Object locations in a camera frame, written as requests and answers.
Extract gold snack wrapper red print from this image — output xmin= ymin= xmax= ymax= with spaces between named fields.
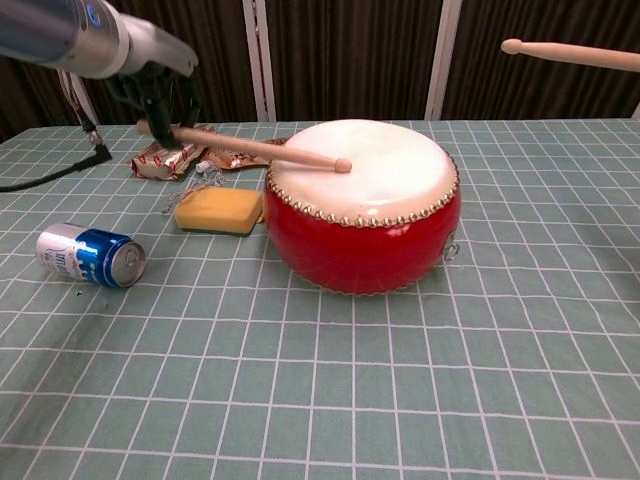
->
xmin=129 ymin=124 xmax=219 ymax=181

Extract pale wooden drumstick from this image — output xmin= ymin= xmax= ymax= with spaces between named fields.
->
xmin=136 ymin=118 xmax=353 ymax=174
xmin=501 ymin=38 xmax=640 ymax=74

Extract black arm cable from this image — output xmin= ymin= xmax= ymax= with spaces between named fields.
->
xmin=0 ymin=112 xmax=114 ymax=194

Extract dark ribbed partition panel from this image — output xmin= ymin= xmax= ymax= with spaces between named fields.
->
xmin=262 ymin=0 xmax=444 ymax=123
xmin=84 ymin=0 xmax=261 ymax=126
xmin=0 ymin=54 xmax=86 ymax=144
xmin=442 ymin=0 xmax=640 ymax=121

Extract white partition post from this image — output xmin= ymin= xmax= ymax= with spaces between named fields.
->
xmin=424 ymin=0 xmax=462 ymax=121
xmin=242 ymin=0 xmax=277 ymax=123
xmin=57 ymin=69 xmax=100 ymax=126

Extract red drum with white skin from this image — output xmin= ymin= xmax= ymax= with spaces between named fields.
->
xmin=263 ymin=118 xmax=462 ymax=297

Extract blue and white drink can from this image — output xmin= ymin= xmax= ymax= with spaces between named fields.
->
xmin=35 ymin=222 xmax=147 ymax=289

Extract green checked tablecloth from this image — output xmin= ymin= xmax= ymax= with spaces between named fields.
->
xmin=0 ymin=118 xmax=640 ymax=480

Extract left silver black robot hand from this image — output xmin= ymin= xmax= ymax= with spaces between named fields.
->
xmin=107 ymin=12 xmax=204 ymax=150

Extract orange foil snack packet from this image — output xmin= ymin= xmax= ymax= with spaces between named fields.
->
xmin=202 ymin=138 xmax=289 ymax=171

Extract yellow sponge with green base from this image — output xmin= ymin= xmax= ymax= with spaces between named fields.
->
xmin=173 ymin=187 xmax=265 ymax=237

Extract silver bead chain white tag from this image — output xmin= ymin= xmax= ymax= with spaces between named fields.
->
xmin=162 ymin=159 xmax=226 ymax=215

